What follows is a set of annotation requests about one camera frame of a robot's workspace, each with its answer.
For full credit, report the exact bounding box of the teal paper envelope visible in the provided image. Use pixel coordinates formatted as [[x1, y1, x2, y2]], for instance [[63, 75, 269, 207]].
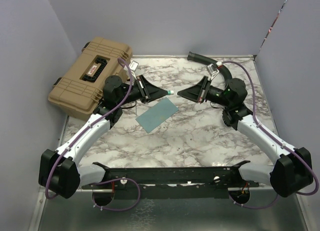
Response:
[[135, 98, 179, 134]]

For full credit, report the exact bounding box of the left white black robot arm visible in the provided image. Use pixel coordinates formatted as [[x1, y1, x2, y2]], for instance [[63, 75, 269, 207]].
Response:
[[38, 75, 168, 199]]

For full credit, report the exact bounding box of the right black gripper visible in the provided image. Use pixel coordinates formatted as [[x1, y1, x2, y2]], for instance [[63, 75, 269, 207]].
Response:
[[178, 76, 232, 108]]

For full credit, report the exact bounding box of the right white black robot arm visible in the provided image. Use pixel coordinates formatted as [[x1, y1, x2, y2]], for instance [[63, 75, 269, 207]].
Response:
[[177, 76, 314, 198]]

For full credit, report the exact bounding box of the purple cable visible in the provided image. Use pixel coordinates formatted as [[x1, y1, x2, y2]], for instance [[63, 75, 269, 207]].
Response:
[[219, 60, 320, 210], [44, 57, 141, 212]]

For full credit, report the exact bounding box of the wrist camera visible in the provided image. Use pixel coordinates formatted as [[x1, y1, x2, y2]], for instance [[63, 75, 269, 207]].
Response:
[[129, 61, 139, 79], [206, 61, 223, 81]]

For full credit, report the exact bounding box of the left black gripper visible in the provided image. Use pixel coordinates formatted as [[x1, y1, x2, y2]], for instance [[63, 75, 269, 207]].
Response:
[[117, 74, 168, 107]]

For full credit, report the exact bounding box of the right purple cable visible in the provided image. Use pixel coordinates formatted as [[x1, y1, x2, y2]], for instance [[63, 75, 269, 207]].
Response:
[[219, 60, 320, 210]]

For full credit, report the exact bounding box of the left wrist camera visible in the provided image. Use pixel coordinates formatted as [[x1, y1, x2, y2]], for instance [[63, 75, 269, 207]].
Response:
[[129, 61, 139, 79]]

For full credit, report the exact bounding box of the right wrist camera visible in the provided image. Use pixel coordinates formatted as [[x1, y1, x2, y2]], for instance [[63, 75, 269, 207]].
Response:
[[206, 61, 223, 81]]

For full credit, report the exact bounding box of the black corrugated hose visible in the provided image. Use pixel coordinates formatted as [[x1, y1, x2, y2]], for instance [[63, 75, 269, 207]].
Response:
[[187, 50, 235, 128]]

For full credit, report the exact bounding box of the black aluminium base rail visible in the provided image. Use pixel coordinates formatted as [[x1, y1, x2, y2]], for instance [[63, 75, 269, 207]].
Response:
[[38, 165, 305, 201]]

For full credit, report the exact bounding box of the tan plastic tool case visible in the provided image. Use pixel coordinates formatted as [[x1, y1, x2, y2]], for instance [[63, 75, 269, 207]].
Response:
[[48, 37, 133, 121]]

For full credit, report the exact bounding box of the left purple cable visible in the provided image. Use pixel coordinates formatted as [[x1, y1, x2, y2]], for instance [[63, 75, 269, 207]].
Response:
[[44, 57, 141, 212]]

